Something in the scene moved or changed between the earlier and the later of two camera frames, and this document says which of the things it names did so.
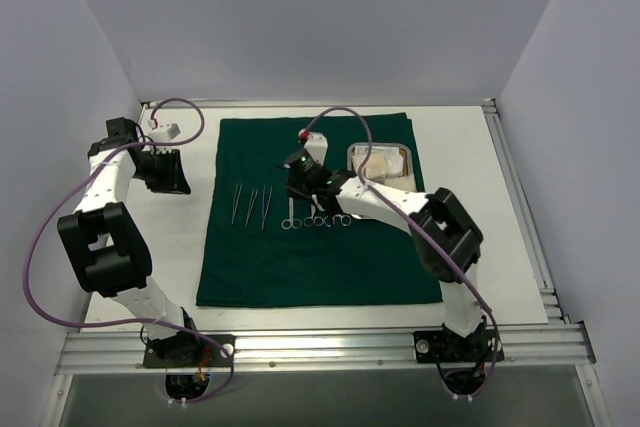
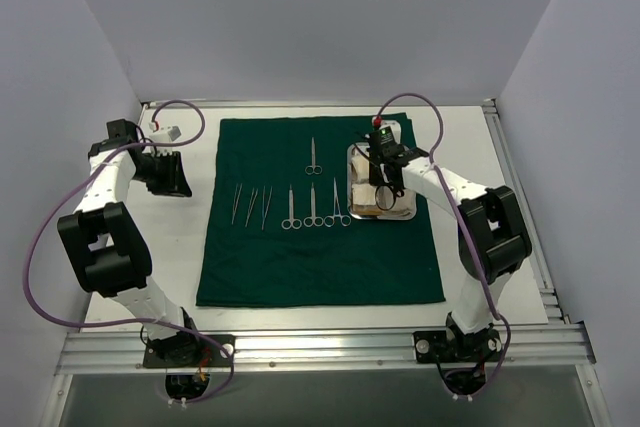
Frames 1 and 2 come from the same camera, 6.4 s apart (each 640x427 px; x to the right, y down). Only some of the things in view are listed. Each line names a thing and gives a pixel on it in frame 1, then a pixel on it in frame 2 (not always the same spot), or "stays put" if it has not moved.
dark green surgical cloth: [260, 244] stays put
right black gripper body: [300, 190] → [382, 167]
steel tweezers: [238, 189] stays put
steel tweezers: [264, 212] stays put
